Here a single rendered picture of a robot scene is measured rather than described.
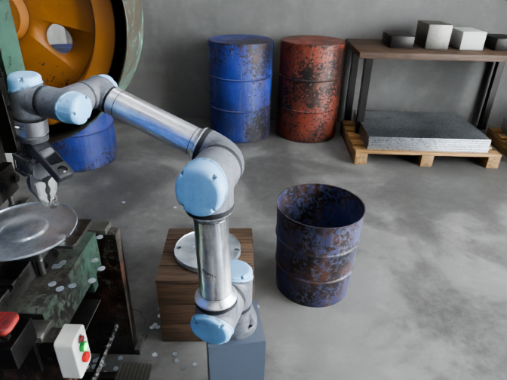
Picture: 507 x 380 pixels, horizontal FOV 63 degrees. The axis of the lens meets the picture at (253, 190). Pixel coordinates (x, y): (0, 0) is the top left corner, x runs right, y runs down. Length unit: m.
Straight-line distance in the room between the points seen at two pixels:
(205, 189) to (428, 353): 1.45
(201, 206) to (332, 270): 1.17
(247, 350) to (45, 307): 0.60
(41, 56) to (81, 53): 0.13
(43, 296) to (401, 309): 1.61
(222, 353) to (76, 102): 0.84
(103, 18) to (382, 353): 1.68
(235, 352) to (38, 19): 1.20
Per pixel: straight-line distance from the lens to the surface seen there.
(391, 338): 2.10
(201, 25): 4.38
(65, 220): 1.39
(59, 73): 1.55
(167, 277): 1.77
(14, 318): 1.13
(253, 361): 1.44
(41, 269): 1.40
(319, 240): 1.88
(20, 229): 1.39
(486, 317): 2.38
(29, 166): 1.21
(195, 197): 0.93
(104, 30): 1.43
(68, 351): 1.23
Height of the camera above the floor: 1.48
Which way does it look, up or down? 29 degrees down
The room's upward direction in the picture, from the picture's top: 1 degrees clockwise
